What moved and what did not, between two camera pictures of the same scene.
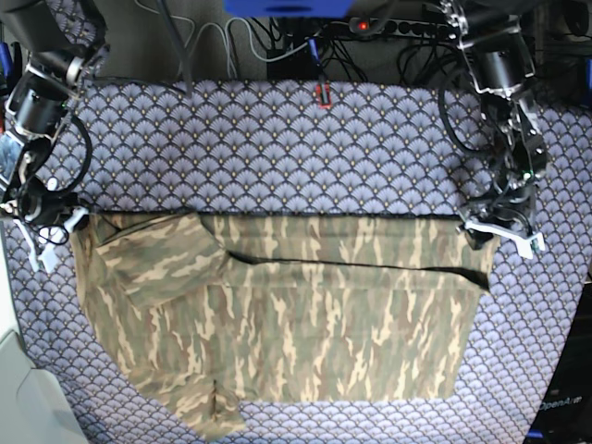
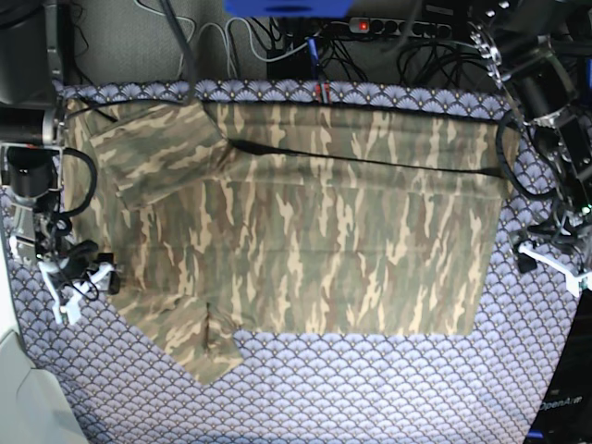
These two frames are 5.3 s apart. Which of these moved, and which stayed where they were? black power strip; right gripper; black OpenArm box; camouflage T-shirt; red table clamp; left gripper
Moved: camouflage T-shirt; left gripper; right gripper
Stayed: black OpenArm box; black power strip; red table clamp
